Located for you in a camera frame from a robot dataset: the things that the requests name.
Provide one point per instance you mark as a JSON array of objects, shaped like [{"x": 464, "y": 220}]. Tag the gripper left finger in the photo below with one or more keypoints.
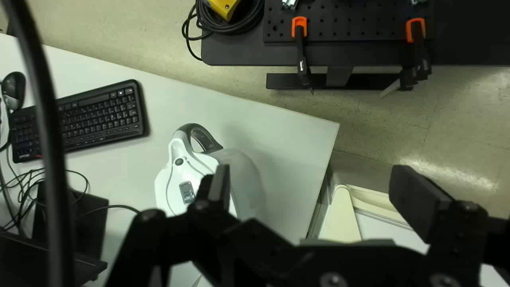
[{"x": 217, "y": 191}]

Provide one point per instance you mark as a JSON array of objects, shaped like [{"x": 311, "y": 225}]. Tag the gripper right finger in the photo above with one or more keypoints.
[{"x": 422, "y": 203}]

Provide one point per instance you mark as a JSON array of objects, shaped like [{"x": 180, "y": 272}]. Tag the white coffee maker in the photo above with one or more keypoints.
[{"x": 187, "y": 171}]

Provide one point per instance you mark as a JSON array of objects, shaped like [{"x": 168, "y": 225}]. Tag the black monitor base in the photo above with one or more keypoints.
[{"x": 89, "y": 215}]

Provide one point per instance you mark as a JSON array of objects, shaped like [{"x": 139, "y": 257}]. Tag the black keyboard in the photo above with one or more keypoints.
[{"x": 99, "y": 115}]

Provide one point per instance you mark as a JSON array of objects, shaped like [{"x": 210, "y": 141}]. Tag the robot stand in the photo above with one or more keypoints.
[{"x": 247, "y": 50}]

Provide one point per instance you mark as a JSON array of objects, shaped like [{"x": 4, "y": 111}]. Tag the orange and black clamp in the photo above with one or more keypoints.
[
  {"x": 416, "y": 48},
  {"x": 301, "y": 48}
]

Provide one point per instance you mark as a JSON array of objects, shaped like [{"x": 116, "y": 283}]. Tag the yellow box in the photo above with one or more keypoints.
[{"x": 225, "y": 6}]

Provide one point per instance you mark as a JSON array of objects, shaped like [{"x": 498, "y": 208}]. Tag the black computer mouse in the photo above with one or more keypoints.
[{"x": 14, "y": 89}]

